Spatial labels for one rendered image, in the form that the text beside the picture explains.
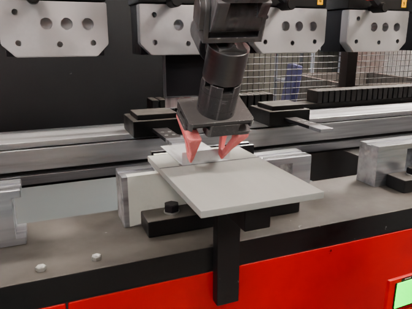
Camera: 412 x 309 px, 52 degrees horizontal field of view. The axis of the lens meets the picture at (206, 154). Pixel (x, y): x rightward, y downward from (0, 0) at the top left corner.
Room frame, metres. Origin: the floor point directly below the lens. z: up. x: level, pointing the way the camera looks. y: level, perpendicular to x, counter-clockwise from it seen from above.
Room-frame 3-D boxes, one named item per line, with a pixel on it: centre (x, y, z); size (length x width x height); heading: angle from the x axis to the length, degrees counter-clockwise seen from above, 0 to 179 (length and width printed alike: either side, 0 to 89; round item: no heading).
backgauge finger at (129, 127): (0.91, 0.10, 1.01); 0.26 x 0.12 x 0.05; 22
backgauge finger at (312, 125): (1.04, -0.22, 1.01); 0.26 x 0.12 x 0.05; 22
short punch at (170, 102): (0.76, 0.03, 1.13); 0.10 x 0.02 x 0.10; 112
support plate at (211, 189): (0.62, -0.03, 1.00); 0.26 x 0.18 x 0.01; 22
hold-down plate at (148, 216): (0.72, -0.03, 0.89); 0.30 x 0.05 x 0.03; 112
